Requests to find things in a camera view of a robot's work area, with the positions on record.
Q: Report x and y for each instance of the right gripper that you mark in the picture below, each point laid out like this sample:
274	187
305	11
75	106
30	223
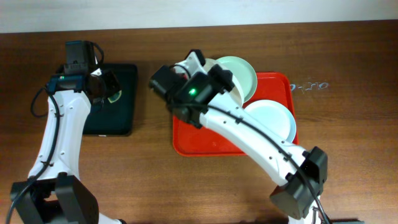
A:
221	74

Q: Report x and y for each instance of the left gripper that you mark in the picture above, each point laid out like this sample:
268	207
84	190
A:
111	82

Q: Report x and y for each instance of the green yellow sponge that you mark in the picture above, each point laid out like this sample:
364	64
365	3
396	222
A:
115	97

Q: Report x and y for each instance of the white plate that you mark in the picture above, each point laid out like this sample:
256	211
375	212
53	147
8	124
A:
237	92

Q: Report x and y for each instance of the mint green plate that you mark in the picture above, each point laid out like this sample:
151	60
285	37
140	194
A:
243	72

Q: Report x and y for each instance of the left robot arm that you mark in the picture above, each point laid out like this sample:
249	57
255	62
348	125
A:
53	192

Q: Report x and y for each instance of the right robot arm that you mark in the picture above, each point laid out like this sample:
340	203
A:
298	173

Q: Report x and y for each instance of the red plastic tray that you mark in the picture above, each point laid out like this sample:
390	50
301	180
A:
190	141

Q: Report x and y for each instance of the black rectangular basin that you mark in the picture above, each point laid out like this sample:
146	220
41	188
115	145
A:
121	112

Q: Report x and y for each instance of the light blue plate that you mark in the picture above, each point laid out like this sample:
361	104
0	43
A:
274	116

